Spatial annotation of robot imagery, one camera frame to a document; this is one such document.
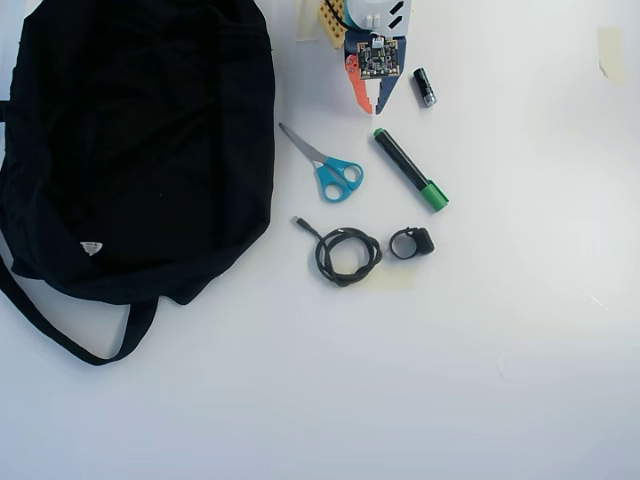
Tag black robot camera cable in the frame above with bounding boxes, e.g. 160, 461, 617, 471
327, 0, 351, 27

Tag beige masking tape strip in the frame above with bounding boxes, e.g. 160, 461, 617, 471
367, 265, 417, 292
596, 26, 627, 86
295, 0, 321, 42

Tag black marker green cap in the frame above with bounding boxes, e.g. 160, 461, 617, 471
372, 127, 450, 213

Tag blue handled scissors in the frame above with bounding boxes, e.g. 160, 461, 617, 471
278, 122, 365, 204

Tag camera circuit board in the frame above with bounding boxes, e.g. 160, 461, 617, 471
356, 37, 400, 80

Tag coiled black usb cable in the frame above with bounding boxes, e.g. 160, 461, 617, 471
293, 215, 384, 289

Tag small black ring clip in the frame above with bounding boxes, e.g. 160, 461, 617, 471
388, 226, 436, 261

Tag yellow perforated base block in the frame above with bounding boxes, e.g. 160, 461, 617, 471
318, 0, 349, 50

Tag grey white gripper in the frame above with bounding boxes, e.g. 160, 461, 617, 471
344, 0, 414, 116

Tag black fabric bag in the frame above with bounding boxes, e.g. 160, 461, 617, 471
0, 0, 278, 368

